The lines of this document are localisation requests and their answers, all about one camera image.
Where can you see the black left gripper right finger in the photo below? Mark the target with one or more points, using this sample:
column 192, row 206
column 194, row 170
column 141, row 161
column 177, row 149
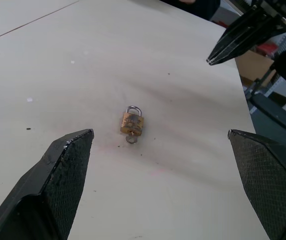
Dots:
column 268, row 182

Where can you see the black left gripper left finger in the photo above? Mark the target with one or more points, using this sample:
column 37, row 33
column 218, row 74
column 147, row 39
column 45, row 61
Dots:
column 58, row 185

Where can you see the small brass padlock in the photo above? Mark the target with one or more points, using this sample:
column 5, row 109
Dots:
column 132, row 122

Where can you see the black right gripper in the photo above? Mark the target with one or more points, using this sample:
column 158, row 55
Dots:
column 274, row 7

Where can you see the brown cardboard box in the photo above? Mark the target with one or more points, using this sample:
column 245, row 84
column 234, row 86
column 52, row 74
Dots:
column 256, row 66

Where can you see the dark grey machine frame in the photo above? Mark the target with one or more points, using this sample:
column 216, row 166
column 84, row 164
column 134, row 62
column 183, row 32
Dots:
column 275, row 120

